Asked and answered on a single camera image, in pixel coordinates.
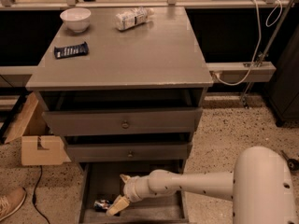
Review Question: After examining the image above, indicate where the black floor cable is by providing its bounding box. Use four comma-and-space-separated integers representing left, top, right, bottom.
32, 165, 50, 224

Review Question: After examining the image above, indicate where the black tool on floor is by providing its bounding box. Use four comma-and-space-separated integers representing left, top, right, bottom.
281, 151, 299, 171

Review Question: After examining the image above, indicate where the grey metal rail frame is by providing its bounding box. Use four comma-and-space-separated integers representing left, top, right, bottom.
0, 0, 299, 89

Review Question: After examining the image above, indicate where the grey middle drawer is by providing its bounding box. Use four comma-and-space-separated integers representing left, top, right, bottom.
66, 142, 192, 162

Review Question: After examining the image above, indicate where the grey top drawer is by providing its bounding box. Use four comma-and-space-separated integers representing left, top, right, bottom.
43, 108, 202, 136

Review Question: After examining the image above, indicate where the grey drawer cabinet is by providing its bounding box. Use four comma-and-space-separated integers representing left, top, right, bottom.
25, 6, 215, 224

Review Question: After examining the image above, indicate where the grey open bottom drawer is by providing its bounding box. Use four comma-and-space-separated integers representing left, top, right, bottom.
77, 161, 189, 224

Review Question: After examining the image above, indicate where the tan shoe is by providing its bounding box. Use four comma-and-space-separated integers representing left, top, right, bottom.
0, 187, 26, 221

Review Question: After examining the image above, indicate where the white ceramic bowl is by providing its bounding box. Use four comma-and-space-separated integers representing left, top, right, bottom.
60, 7, 92, 33

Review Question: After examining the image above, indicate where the dark cabinet at right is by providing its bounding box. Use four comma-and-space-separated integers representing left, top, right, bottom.
264, 25, 299, 127

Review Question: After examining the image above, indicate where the cardboard box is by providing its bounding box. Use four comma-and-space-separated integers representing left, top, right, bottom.
5, 93, 71, 166

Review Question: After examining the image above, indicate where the white hanging cable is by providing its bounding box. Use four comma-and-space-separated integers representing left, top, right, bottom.
214, 0, 284, 87

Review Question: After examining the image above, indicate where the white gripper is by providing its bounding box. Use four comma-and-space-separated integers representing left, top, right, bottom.
107, 174, 153, 216

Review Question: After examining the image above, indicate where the clear plastic water bottle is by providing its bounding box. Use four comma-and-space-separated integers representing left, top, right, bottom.
115, 7, 154, 31

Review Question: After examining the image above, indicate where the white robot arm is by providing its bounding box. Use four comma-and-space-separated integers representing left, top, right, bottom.
107, 147, 298, 224

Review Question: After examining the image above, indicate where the blue snack bar wrapper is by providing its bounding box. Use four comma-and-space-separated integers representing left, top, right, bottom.
53, 42, 89, 59

